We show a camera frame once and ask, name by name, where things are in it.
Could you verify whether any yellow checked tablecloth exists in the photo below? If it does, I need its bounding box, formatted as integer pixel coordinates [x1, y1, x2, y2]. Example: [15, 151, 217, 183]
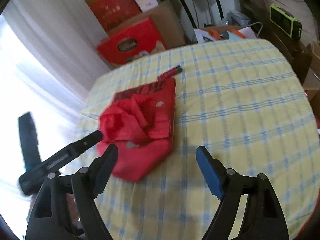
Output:
[75, 39, 320, 240]

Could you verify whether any large brown carton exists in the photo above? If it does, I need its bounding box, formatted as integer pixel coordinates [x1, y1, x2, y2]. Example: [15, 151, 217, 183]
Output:
[107, 0, 186, 53]

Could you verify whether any white curtain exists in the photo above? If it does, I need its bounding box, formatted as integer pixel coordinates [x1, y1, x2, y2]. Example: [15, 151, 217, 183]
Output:
[0, 0, 110, 205]

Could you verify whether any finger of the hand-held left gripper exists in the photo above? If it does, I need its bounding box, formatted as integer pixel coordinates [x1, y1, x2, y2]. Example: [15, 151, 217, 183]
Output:
[59, 131, 104, 160]

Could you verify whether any deep cardboard box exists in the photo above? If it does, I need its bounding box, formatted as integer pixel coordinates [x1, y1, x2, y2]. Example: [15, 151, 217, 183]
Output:
[304, 41, 320, 98]

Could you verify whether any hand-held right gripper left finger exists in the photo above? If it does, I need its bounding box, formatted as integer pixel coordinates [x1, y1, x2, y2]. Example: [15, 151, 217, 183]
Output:
[25, 144, 118, 240]

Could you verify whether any wide red gift box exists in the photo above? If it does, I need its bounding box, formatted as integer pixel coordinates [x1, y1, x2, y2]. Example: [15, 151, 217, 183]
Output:
[97, 16, 167, 68]

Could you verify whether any red fabric tote bag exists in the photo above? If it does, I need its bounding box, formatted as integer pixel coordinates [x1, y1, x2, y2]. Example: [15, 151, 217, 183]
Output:
[96, 77, 177, 182]

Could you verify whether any green black radio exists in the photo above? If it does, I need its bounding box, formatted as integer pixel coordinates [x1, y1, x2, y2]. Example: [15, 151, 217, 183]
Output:
[269, 4, 302, 40]

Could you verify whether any white grey carton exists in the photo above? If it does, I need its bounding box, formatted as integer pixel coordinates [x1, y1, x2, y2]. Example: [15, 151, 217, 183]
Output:
[226, 11, 250, 27]

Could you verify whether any beige sofa cushion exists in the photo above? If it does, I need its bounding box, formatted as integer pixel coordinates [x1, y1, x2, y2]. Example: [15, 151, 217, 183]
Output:
[257, 0, 320, 45]

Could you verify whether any teal cylinder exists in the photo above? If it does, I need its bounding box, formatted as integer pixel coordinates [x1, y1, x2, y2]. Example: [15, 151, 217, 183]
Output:
[226, 31, 244, 40]

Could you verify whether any tall red printed box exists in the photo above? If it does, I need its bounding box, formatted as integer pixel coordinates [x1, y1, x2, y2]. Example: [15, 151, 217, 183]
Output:
[86, 0, 142, 32]

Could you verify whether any orange tool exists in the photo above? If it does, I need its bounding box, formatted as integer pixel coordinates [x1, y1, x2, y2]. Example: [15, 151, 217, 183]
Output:
[209, 29, 223, 40]

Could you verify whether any dark red pen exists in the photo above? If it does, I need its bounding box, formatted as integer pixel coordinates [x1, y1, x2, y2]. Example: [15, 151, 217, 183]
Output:
[157, 66, 182, 80]

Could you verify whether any open box with papers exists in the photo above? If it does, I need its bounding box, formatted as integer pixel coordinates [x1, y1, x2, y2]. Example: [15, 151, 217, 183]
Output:
[194, 25, 259, 44]

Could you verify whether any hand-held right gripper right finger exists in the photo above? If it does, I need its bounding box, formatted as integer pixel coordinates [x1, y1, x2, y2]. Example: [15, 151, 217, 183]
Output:
[196, 146, 287, 240]

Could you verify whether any white cable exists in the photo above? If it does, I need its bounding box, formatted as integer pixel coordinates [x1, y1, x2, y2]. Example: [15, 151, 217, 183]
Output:
[246, 22, 263, 34]

